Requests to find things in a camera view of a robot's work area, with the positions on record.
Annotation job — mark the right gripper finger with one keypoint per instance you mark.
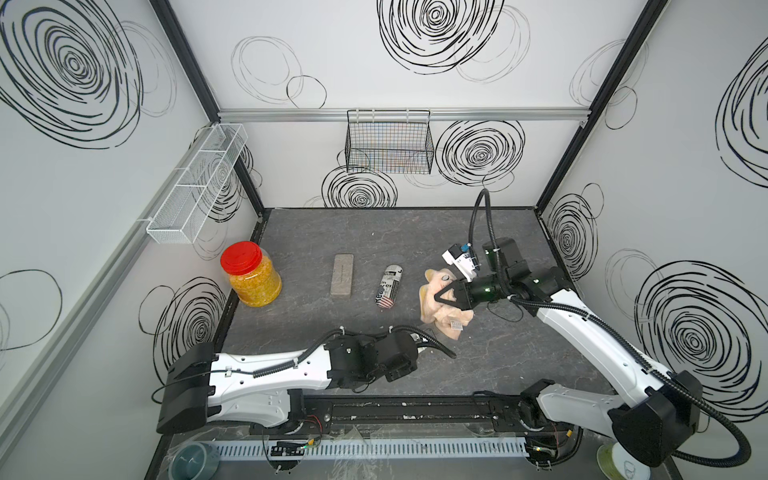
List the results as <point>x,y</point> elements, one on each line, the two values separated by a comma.
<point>446,293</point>
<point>462,304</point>

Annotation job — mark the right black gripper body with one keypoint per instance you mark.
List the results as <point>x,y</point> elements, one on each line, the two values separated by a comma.
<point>483,288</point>

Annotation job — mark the grey rectangular eyeglass case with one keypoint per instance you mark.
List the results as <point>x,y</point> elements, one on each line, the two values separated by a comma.
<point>342,276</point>

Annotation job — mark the grey oval eyeglass case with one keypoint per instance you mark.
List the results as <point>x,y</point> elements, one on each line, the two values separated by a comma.
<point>429,345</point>

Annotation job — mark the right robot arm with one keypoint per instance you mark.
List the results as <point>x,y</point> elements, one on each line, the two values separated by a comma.
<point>653,410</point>

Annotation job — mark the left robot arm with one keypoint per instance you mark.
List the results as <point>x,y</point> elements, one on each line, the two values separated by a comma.
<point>205,385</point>

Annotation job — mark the red lid yellow jar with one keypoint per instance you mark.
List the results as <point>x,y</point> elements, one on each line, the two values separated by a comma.
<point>251,273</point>

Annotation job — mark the green tape roll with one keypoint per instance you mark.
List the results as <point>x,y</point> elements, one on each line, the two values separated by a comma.
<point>616,463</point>

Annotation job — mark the white mesh shelf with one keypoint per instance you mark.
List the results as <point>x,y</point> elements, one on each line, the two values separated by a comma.
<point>203,175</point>

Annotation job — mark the teal tape roll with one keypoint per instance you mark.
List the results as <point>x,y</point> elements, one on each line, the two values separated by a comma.
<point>194,461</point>

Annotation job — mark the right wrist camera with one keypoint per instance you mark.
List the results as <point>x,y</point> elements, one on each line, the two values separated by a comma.
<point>462,258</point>

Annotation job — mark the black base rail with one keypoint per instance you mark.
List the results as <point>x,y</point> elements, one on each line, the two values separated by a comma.
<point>420,411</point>

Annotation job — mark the black wire basket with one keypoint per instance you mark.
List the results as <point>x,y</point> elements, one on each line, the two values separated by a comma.
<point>389,141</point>

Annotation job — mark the white slotted cable duct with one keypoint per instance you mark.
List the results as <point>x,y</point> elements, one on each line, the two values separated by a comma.
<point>375,449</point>

